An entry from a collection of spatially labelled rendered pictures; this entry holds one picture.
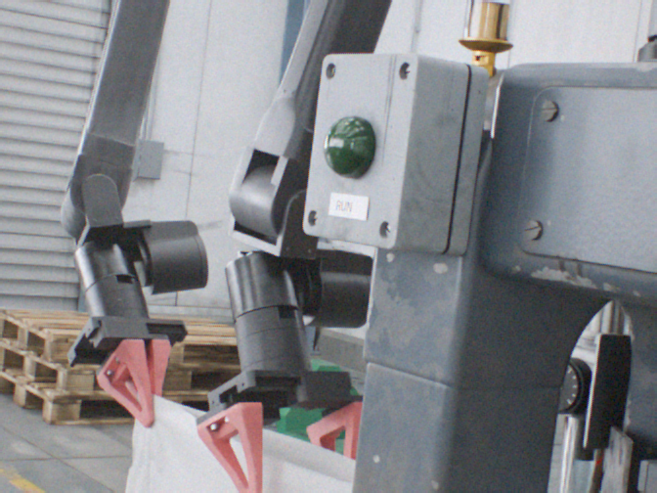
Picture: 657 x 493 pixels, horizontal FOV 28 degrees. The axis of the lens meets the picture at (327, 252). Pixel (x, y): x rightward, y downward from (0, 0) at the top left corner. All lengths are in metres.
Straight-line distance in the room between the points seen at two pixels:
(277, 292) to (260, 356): 0.05
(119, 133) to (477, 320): 0.77
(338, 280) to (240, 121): 8.34
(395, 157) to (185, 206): 8.64
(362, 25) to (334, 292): 0.22
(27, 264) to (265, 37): 2.40
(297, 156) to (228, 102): 8.33
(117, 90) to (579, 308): 0.79
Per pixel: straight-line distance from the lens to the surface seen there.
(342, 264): 1.10
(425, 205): 0.60
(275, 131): 1.05
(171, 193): 9.17
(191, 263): 1.32
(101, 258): 1.30
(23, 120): 8.61
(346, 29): 1.06
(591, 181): 0.58
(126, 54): 1.40
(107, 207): 1.31
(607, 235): 0.57
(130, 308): 1.26
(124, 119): 1.36
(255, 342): 1.04
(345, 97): 0.63
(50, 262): 8.76
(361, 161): 0.61
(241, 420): 0.99
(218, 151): 9.33
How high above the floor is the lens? 1.27
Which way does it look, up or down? 3 degrees down
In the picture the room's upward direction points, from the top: 7 degrees clockwise
